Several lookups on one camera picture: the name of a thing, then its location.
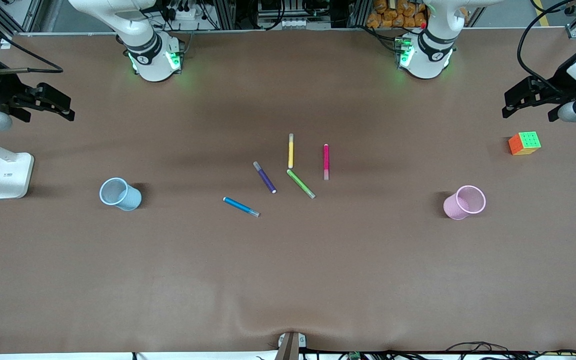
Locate white terminal block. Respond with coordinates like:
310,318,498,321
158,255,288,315
279,18,333,30

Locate brown table mat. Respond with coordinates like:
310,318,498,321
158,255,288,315
0,27,576,356

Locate light blue mesh cup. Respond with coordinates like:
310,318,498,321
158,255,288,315
99,177,143,212

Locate colourful puzzle cube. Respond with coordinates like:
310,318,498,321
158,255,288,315
508,131,542,156

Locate white power strip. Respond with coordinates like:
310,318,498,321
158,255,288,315
165,4,205,22

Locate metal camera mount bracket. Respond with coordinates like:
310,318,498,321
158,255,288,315
274,331,308,360

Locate orange snack bags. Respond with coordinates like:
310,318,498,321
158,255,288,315
366,0,428,29

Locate black floor cable bundle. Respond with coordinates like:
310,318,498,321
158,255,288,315
445,341,576,360

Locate green marker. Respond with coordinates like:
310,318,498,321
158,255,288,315
286,169,316,200

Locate blue marker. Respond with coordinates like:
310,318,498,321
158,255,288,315
223,196,261,218

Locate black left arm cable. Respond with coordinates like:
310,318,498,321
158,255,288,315
517,0,576,95

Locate purple marker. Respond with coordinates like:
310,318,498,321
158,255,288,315
253,161,277,194

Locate pink mesh cup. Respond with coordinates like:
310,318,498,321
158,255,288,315
443,185,487,221

